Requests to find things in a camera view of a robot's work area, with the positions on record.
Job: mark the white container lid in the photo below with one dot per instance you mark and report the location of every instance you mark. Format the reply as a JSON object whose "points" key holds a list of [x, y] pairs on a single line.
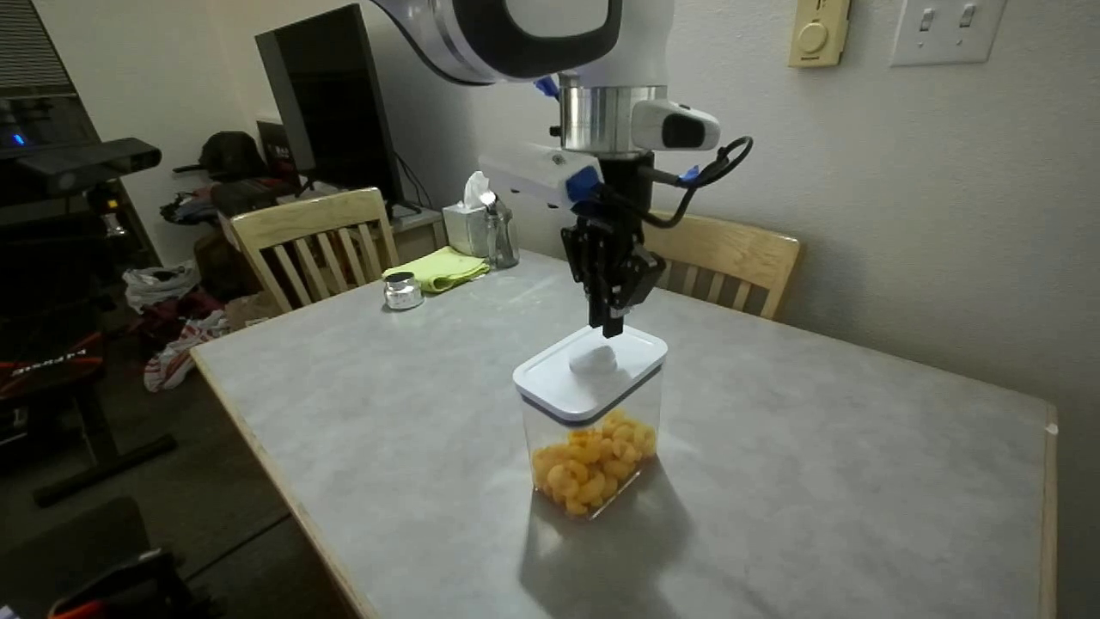
{"points": [[582, 375]]}

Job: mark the white light switch plate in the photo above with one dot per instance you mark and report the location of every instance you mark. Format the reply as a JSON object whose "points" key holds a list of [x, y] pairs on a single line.
{"points": [[945, 33]]}

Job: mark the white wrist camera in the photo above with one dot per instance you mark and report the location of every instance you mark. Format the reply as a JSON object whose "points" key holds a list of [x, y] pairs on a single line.
{"points": [[668, 123]]}

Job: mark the clear plastic container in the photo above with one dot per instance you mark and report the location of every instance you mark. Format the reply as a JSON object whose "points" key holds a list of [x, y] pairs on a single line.
{"points": [[645, 403]]}

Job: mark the black monitor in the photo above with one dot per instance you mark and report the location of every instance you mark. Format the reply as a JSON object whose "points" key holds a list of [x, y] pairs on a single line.
{"points": [[326, 97]]}

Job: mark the yellow snacks in container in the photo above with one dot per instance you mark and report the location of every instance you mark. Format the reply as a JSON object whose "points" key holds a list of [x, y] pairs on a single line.
{"points": [[592, 465]]}

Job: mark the wooden chair by wall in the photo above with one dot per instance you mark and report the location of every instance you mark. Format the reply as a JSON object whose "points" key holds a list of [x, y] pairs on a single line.
{"points": [[726, 262]]}

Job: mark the beige wall thermostat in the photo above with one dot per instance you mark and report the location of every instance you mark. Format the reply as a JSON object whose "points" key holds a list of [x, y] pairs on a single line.
{"points": [[820, 33]]}

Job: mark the green folded cloth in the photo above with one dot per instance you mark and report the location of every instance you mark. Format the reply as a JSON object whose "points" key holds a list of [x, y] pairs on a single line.
{"points": [[442, 269]]}

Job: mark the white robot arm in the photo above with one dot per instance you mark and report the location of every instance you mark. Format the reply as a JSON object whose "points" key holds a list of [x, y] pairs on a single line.
{"points": [[614, 118]]}

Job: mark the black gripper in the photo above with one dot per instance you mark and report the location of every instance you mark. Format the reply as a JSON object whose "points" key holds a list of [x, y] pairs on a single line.
{"points": [[607, 239]]}

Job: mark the wooden chair at table end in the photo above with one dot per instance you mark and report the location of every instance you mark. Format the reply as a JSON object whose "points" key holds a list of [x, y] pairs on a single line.
{"points": [[318, 246]]}

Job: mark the black depth camera on stand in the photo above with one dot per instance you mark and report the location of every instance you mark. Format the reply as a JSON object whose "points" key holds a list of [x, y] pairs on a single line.
{"points": [[58, 169]]}

